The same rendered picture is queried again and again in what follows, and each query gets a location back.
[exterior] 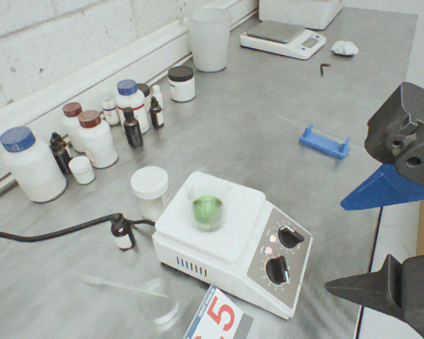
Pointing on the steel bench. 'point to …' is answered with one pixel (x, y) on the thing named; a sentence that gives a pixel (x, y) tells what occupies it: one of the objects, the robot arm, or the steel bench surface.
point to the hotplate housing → (186, 264)
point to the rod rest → (340, 150)
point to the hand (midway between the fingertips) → (372, 233)
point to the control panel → (293, 258)
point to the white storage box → (300, 12)
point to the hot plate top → (244, 193)
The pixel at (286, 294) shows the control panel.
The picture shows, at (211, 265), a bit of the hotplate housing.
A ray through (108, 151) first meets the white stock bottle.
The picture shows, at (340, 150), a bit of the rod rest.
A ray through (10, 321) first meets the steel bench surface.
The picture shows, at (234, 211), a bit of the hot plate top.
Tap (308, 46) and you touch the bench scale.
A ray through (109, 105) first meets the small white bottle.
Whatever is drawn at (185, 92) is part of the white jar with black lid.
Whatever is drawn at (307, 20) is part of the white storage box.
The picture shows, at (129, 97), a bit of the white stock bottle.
